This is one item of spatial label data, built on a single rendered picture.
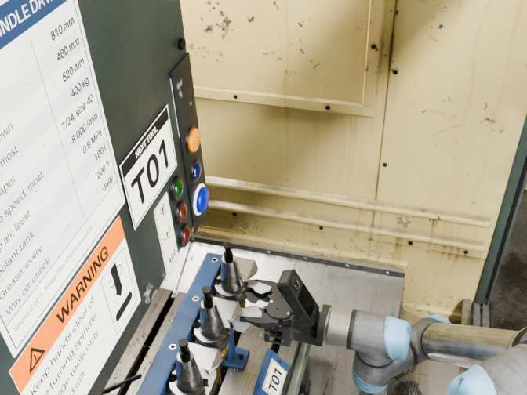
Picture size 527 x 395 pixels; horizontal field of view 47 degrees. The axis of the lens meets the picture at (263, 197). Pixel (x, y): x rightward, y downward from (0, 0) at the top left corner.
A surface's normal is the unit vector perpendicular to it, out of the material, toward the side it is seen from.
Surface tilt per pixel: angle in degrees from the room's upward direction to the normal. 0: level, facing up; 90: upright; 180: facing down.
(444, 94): 91
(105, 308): 90
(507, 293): 0
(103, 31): 90
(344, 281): 24
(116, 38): 90
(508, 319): 0
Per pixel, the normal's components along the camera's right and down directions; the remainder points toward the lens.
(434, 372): -0.26, -0.78
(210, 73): -0.27, 0.62
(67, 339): 0.96, 0.15
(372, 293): -0.14, -0.45
